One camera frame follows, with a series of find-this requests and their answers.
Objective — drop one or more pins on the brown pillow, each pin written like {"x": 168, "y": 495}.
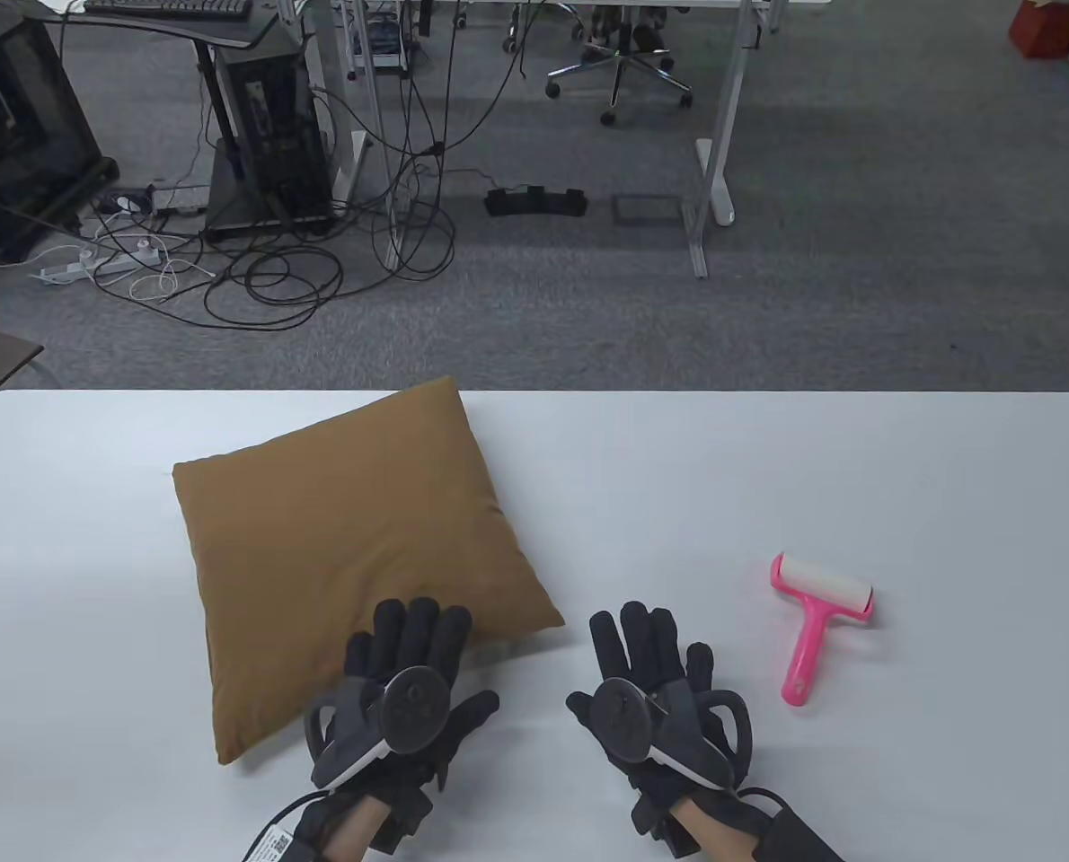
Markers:
{"x": 337, "y": 539}

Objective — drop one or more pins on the black glass computer case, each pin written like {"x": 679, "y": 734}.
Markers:
{"x": 22, "y": 135}

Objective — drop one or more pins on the person's right hand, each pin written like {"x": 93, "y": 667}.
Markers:
{"x": 642, "y": 637}

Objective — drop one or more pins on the dark curved standing desk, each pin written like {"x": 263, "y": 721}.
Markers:
{"x": 184, "y": 31}

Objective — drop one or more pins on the pink lint roller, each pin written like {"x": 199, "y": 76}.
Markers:
{"x": 808, "y": 646}

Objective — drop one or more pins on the person's left hand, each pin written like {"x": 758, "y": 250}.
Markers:
{"x": 418, "y": 628}

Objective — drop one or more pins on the black computer tower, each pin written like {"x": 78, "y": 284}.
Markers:
{"x": 274, "y": 126}

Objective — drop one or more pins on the grey power strip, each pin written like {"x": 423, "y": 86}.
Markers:
{"x": 180, "y": 199}

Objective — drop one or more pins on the black white tracking controller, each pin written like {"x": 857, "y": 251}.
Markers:
{"x": 624, "y": 718}
{"x": 418, "y": 709}

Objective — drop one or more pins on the silver office chair base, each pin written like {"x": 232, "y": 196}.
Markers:
{"x": 620, "y": 61}

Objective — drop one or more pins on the grey floor hatch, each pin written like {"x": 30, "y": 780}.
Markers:
{"x": 647, "y": 210}

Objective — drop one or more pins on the white desk frame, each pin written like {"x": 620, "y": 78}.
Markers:
{"x": 725, "y": 108}
{"x": 352, "y": 171}

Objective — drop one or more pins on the red box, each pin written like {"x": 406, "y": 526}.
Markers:
{"x": 1046, "y": 31}

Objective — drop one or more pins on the black wrist sensor box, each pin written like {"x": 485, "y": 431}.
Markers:
{"x": 795, "y": 840}
{"x": 269, "y": 846}

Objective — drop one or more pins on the person's right forearm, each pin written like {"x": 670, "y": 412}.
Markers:
{"x": 705, "y": 835}

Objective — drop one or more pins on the black keyboard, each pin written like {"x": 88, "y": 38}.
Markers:
{"x": 166, "y": 8}

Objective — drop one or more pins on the white power strip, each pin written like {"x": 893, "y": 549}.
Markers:
{"x": 76, "y": 269}

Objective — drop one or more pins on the person's left forearm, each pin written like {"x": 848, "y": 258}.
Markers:
{"x": 350, "y": 831}

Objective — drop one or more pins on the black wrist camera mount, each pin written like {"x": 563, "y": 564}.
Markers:
{"x": 660, "y": 817}
{"x": 400, "y": 817}

